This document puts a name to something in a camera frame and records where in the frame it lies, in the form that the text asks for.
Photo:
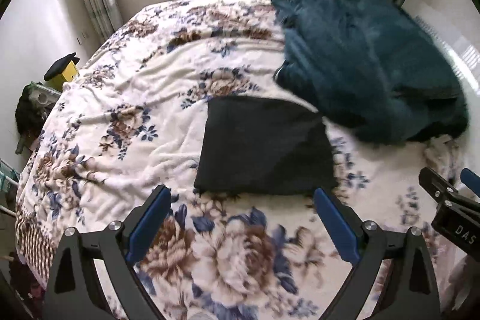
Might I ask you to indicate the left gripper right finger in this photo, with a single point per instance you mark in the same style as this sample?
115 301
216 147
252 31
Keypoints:
410 290

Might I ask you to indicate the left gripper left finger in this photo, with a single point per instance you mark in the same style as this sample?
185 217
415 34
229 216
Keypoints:
74 290

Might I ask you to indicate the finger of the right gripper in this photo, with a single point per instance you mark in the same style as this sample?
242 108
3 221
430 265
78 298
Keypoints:
470 180
436 186

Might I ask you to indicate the black grey striped sweater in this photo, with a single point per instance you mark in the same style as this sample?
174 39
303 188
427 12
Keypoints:
264 146

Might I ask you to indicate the green storage crate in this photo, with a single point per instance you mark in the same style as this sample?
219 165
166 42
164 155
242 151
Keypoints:
9 184

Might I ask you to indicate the dark teal fluffy blanket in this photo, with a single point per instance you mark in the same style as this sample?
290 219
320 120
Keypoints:
368 66

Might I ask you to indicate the floral white bed blanket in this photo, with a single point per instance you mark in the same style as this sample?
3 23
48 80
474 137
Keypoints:
134 119

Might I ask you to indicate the dark bag on nightstand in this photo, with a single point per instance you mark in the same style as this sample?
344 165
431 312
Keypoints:
33 107

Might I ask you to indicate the yellow toy with black hat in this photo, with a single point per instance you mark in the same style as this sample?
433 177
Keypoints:
61 71

